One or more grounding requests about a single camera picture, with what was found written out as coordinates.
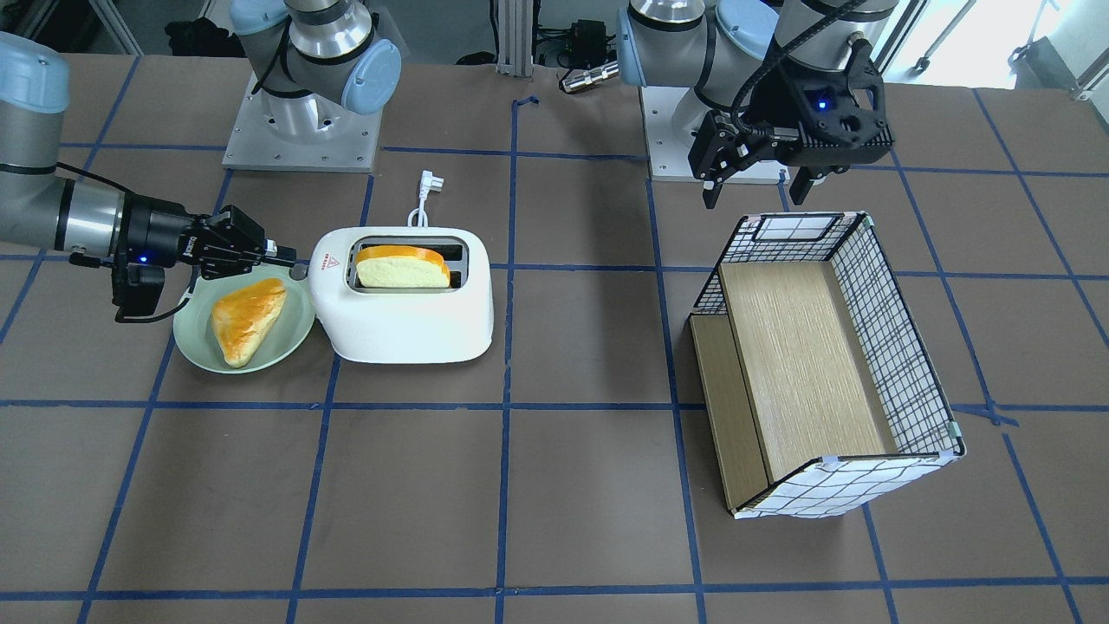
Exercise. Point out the bread slice in toaster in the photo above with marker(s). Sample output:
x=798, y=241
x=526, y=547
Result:
x=401, y=266

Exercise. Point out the wire basket with wood shelf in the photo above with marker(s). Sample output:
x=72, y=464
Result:
x=819, y=389

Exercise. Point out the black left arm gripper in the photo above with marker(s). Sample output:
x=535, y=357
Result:
x=777, y=104

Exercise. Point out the triangular bread on plate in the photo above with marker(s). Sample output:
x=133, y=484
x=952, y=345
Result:
x=242, y=319

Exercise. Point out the green plate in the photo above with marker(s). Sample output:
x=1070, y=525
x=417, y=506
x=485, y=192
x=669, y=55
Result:
x=192, y=325

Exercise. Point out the white two-slot toaster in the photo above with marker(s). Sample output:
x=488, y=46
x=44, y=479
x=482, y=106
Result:
x=403, y=325

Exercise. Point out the silver metal cylinder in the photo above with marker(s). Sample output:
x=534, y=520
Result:
x=577, y=80

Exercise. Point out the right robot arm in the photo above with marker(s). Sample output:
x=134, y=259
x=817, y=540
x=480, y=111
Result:
x=541, y=177

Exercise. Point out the black power adapter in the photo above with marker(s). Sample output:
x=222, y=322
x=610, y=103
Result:
x=587, y=44

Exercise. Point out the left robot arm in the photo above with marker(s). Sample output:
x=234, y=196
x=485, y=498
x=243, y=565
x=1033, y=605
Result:
x=720, y=51

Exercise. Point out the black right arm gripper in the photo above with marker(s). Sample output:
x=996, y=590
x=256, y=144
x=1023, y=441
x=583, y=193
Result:
x=158, y=230

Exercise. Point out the aluminium frame post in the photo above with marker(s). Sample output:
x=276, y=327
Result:
x=515, y=37

